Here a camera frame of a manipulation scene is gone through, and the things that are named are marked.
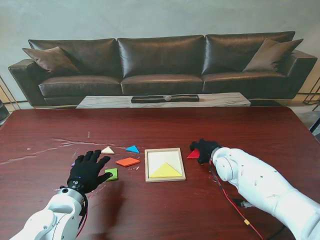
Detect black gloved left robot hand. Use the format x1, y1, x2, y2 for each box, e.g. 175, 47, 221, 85
66, 149, 118, 195

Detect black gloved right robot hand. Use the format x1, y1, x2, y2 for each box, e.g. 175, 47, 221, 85
189, 138, 223, 166

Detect large red tangram triangle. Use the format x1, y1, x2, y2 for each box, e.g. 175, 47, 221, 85
186, 148, 201, 160

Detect large yellow tangram triangle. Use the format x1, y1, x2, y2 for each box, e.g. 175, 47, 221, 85
149, 162, 182, 179

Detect green tangram square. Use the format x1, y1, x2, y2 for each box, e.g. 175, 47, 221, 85
104, 167, 119, 182

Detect orange tangram parallelogram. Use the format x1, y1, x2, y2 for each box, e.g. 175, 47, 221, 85
115, 157, 141, 168

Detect square wooden puzzle tray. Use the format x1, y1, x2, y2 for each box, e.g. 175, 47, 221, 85
144, 147, 187, 184

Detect marble coffee table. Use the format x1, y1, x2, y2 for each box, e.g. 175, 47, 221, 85
75, 92, 252, 109

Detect long black decorative tray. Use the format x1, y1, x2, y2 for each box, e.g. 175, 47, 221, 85
131, 94, 200, 104

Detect dark brown leather sofa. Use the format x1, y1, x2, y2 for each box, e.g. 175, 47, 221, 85
7, 30, 318, 109

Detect brown sofa cushion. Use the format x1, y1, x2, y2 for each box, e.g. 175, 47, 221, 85
21, 46, 81, 75
242, 37, 304, 73

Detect red black left arm cable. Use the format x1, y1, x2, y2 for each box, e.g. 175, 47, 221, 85
74, 193, 89, 238

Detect red black arm cable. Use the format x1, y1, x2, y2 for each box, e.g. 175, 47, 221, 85
209, 164, 263, 240
74, 193, 89, 238

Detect red black right arm cable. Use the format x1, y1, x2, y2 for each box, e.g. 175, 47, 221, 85
209, 164, 263, 240

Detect thin metal side table frame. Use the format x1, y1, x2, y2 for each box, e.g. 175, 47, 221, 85
0, 74, 22, 111
302, 74, 320, 106

